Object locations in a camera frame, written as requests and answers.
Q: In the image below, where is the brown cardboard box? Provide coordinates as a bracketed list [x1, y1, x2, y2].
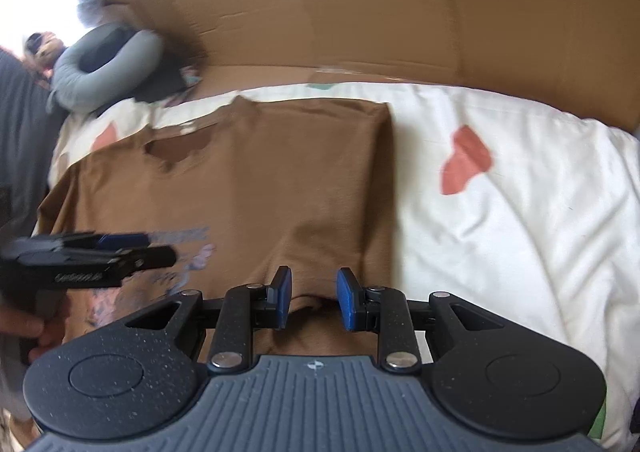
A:
[100, 0, 640, 133]

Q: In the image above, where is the cream printed blanket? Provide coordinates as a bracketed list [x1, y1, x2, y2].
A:
[47, 82, 640, 448]

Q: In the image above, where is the person's left hand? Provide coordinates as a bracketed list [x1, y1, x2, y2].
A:
[0, 304, 67, 350]

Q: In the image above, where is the grey neck pillow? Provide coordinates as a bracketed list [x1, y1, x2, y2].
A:
[47, 24, 166, 113]

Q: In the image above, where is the pastel patterned cloth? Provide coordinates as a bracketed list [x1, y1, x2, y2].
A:
[179, 64, 204, 88]

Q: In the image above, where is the dark grey pillow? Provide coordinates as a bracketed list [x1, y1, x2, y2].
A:
[0, 49, 66, 233]

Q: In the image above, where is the brown teddy bear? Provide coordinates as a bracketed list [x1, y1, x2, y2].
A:
[24, 32, 68, 77]

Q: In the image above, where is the grey fluffy pompom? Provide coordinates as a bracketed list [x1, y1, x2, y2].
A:
[77, 0, 110, 28]

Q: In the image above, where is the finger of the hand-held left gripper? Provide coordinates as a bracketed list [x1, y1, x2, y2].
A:
[60, 231, 151, 253]
[107, 246, 177, 277]

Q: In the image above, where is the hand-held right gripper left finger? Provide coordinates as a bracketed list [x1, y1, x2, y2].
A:
[124, 265, 294, 374]

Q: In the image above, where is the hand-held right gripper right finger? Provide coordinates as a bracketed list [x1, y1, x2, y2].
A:
[336, 267, 503, 374]

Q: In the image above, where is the brown printed t-shirt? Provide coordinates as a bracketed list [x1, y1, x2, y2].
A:
[37, 96, 401, 363]

